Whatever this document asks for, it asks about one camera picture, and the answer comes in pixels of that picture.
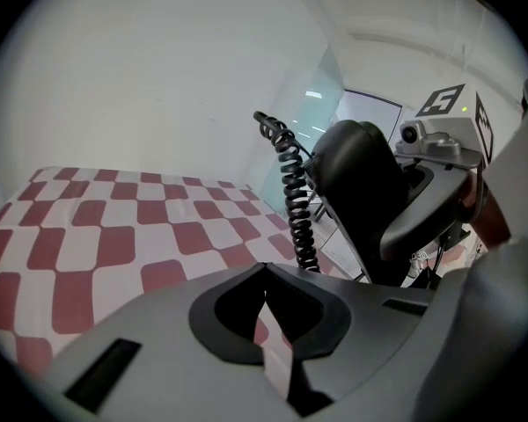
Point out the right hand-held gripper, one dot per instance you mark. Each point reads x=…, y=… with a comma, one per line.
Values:
x=462, y=125

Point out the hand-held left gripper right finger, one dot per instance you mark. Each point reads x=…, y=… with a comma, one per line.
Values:
x=369, y=323

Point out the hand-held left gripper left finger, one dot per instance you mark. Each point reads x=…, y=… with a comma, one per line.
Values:
x=167, y=389

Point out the person's right forearm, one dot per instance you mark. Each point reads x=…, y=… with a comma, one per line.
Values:
x=490, y=222

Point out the frosted glass door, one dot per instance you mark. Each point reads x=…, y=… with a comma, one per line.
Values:
x=308, y=104

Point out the red white checkered tablecloth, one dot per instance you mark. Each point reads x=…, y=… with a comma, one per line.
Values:
x=92, y=235

